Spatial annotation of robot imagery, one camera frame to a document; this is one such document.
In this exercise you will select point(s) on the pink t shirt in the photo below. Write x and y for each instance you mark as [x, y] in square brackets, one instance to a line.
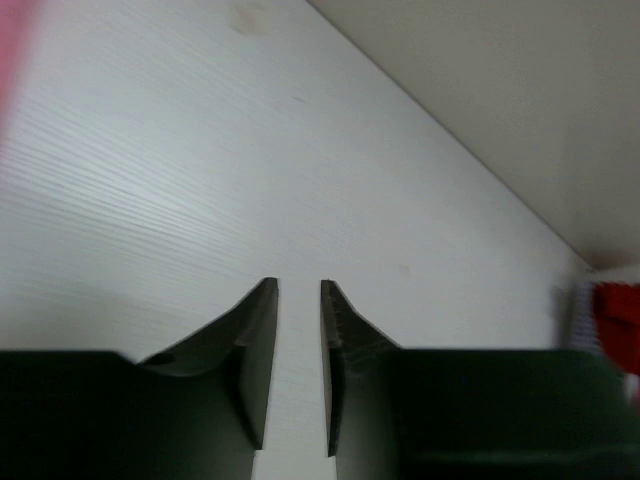
[16, 23]

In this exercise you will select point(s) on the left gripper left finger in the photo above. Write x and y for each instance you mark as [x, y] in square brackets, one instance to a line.
[196, 410]

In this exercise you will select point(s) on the white plastic basket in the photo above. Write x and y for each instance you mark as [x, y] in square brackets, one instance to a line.
[583, 332]

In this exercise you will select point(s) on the red t shirt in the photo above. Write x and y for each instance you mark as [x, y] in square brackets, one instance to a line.
[616, 313]

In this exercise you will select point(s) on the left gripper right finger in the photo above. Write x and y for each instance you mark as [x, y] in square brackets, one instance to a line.
[401, 413]

